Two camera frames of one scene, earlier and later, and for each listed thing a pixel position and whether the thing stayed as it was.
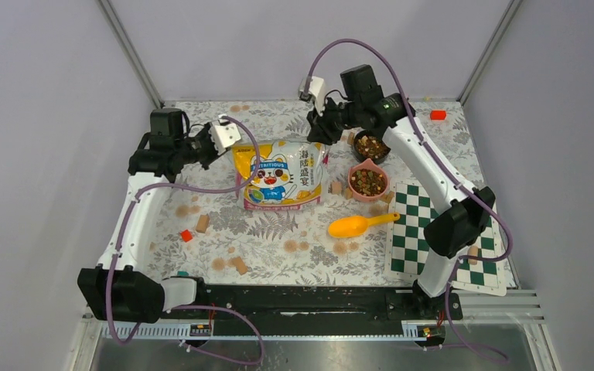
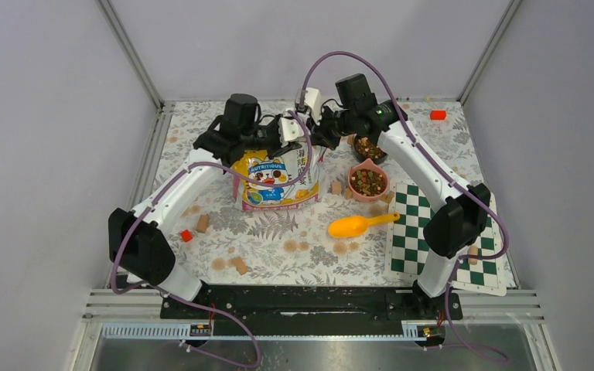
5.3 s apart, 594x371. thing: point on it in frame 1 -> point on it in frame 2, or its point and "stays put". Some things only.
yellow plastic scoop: [349, 226] stays put
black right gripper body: [335, 118] stays put
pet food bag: [282, 175] stays put
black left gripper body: [200, 148] -> [265, 137]
